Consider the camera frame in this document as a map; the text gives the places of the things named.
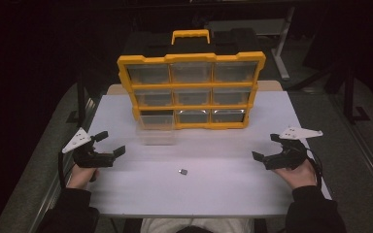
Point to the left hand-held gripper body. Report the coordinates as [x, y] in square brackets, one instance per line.
[92, 159]

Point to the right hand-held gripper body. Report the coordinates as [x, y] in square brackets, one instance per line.
[286, 157]

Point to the clear plastic drawer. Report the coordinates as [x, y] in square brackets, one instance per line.
[156, 127]

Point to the small grey metal part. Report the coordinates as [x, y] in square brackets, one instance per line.
[183, 172]

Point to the yellow black drawer organizer cabinet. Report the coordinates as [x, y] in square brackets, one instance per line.
[191, 82]

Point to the person's left hand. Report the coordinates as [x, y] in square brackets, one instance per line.
[81, 176]

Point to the person's right hand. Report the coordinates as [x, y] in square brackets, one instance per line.
[299, 176]

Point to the black metal stand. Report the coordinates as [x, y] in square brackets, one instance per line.
[349, 97]
[81, 97]

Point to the white desk with metal leg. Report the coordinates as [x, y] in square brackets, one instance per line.
[281, 48]

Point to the person's dark-haired head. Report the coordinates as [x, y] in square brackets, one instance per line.
[194, 230]

